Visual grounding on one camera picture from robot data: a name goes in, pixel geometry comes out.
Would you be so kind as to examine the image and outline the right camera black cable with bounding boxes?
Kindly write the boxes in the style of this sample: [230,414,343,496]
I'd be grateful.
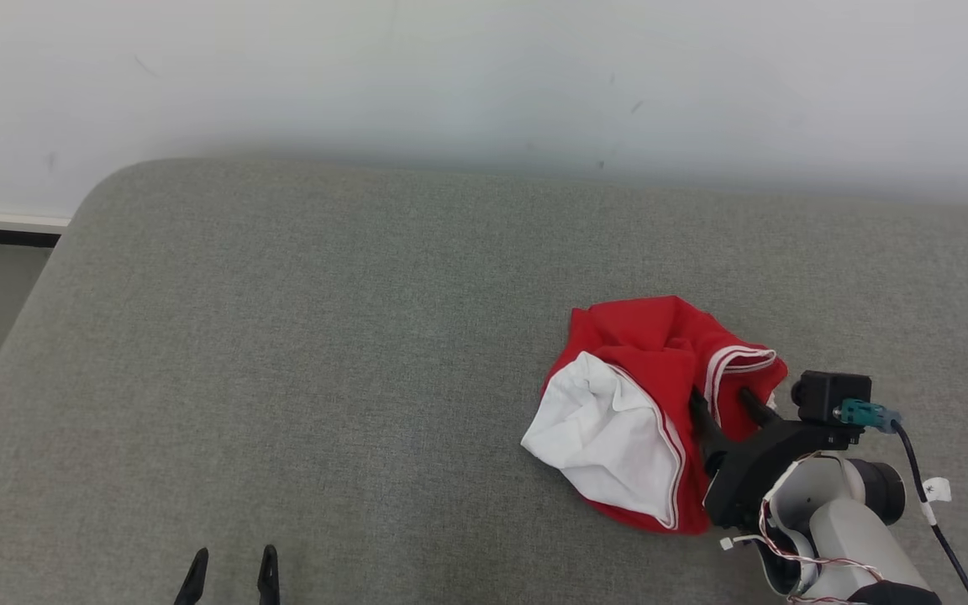
[887,416,968,605]

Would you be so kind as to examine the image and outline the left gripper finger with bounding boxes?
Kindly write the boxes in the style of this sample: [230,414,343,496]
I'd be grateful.
[173,548,210,605]
[257,544,281,605]

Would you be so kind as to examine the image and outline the right camera teal connector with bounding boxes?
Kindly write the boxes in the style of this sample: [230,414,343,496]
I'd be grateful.
[834,399,903,434]

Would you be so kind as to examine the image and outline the red and white t-shirt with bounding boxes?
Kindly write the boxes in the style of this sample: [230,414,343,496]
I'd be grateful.
[521,295,789,535]

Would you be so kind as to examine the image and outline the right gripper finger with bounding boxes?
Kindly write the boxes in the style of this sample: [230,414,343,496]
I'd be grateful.
[740,388,783,438]
[689,387,733,476]

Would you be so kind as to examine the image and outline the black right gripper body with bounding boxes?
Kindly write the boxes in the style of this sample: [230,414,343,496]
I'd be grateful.
[702,418,863,530]

